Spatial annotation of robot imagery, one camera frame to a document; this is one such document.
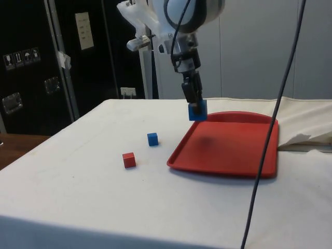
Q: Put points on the large blue cube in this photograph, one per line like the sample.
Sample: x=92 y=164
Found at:
x=193 y=117

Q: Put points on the small blue cube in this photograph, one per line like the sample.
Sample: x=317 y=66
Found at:
x=152 y=139

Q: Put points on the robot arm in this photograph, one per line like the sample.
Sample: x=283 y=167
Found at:
x=197 y=13

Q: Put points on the small red cube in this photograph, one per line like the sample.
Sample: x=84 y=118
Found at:
x=129 y=160

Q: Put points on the pale lockers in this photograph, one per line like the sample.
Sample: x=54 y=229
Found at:
x=254 y=57

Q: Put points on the red tray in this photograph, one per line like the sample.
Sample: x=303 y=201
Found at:
x=228 y=147

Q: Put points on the black cabinet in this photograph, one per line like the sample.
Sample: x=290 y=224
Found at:
x=31 y=85

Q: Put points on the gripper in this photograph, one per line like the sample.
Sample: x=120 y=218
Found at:
x=186 y=62

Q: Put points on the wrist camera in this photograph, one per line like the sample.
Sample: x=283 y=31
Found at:
x=137 y=43

